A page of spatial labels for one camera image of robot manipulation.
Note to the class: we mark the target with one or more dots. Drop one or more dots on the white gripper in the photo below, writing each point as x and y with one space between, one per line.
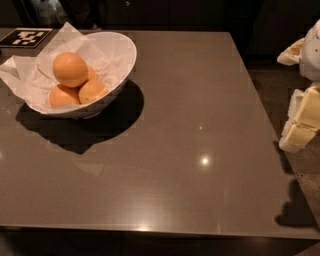
311 55

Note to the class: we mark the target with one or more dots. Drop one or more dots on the white ceramic bowl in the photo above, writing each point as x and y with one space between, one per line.
112 55

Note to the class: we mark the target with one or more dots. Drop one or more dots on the back hidden orange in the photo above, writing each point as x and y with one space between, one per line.
92 75

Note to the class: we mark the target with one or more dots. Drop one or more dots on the white crumpled paper liner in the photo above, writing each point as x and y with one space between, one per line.
31 78

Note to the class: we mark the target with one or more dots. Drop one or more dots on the black white marker tag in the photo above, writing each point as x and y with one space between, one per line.
24 37

